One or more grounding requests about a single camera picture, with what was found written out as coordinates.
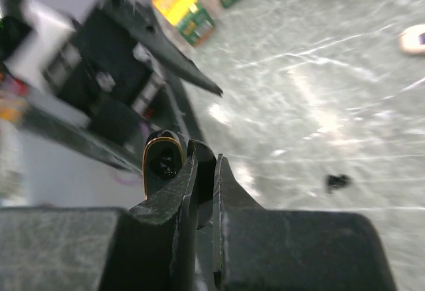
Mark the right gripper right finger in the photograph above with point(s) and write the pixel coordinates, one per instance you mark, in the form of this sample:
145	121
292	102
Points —
261	249

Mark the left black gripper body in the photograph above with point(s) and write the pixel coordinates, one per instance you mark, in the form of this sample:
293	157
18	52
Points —
97	72

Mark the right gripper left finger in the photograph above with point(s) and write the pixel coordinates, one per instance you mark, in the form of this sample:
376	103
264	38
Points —
150	247

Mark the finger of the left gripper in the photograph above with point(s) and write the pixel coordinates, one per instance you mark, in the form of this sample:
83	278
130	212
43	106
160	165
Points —
134	18

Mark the black earbud charging case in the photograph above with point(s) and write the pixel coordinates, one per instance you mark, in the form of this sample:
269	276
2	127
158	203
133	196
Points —
164	156

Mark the black earbuds pair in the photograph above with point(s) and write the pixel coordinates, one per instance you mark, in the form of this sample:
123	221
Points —
334	182

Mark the beige earbud charging case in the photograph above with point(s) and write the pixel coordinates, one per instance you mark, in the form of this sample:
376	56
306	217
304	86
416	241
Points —
411	40

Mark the orange juice box left lower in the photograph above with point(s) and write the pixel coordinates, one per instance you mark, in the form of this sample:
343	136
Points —
189	17

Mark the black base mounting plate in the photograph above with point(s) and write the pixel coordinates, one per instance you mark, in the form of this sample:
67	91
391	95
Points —
99	138

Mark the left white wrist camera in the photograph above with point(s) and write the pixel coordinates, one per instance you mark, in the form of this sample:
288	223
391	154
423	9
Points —
51	28

